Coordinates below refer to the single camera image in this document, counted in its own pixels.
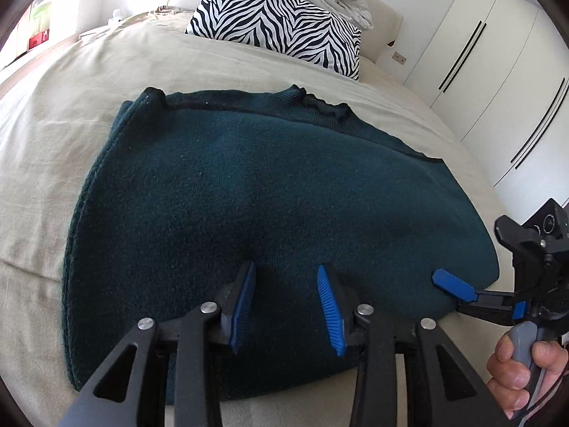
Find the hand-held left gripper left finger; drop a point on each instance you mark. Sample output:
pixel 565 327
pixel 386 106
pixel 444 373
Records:
pixel 242 309

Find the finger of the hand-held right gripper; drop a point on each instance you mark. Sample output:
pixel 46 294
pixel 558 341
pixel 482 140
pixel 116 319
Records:
pixel 451 282
pixel 489 312

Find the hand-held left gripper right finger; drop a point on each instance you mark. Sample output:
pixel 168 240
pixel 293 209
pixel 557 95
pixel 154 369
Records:
pixel 331 311

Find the dark teal knit sweater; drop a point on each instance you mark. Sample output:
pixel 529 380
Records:
pixel 222 187

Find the person's right hand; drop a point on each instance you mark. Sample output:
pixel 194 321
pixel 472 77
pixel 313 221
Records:
pixel 511 380

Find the beige upholstered headboard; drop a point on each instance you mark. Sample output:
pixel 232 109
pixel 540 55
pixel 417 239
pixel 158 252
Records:
pixel 383 31

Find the bed with beige sheet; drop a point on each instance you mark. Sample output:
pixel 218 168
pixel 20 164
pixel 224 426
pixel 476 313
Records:
pixel 66 98

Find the zebra print pillow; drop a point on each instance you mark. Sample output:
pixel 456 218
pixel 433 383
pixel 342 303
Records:
pixel 275 20

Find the red box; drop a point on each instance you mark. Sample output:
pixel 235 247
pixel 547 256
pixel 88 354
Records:
pixel 39 40

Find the wall power socket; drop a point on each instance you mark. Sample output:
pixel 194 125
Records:
pixel 399 58

